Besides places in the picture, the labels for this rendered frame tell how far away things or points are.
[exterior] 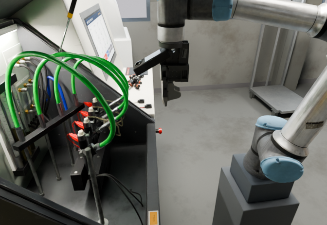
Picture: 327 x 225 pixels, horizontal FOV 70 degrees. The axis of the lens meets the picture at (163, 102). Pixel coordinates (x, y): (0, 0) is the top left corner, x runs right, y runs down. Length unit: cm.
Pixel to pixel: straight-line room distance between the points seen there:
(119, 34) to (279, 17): 184
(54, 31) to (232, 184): 100
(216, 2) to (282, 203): 82
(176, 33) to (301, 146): 49
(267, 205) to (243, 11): 74
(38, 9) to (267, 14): 84
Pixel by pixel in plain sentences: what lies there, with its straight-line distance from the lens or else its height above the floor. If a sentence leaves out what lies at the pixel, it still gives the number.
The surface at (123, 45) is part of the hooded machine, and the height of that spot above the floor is 99.
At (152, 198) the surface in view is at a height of 95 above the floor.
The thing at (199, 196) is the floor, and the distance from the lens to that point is 209.
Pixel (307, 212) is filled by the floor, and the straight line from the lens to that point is 227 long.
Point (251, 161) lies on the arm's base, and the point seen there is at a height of 95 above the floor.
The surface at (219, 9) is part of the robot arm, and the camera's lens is 63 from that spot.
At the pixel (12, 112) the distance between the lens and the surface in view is 88.
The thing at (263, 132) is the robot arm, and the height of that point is 110.
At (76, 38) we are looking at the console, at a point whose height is 136.
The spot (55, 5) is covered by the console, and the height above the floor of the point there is 149.
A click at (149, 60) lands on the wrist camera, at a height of 139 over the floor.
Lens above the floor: 160
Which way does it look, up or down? 29 degrees down
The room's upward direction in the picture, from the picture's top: straight up
